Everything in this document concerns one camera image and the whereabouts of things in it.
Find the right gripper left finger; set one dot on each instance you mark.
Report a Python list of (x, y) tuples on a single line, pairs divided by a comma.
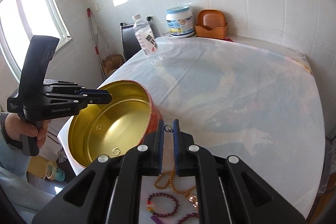
[(109, 190)]

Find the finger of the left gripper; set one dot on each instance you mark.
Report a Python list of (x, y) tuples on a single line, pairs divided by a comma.
[(76, 104), (76, 90)]

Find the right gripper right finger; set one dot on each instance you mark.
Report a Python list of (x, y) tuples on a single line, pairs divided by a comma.
[(228, 190)]

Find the rose gold wristwatch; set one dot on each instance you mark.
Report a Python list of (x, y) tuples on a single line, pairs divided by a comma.
[(192, 198)]

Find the person's left hand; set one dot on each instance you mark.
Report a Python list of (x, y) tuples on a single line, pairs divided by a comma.
[(15, 127)]

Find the cardboard box on floor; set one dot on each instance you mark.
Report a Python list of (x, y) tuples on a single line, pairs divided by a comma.
[(111, 63)]

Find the round gold red tin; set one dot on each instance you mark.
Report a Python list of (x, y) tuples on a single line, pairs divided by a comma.
[(114, 128)]

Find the black chair left side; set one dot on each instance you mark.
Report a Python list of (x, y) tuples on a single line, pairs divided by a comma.
[(130, 44)]

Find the clear plastic water bottle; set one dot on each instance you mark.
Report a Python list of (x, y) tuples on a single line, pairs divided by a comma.
[(145, 37)]

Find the window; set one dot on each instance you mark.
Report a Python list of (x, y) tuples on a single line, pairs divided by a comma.
[(21, 20)]

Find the white tablecloth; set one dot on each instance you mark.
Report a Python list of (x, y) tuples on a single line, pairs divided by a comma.
[(241, 100)]

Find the white blue lidded tub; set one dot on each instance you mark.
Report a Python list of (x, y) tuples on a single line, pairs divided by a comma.
[(180, 22)]

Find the orange plastic holder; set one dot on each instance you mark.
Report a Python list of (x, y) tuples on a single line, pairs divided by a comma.
[(211, 24)]

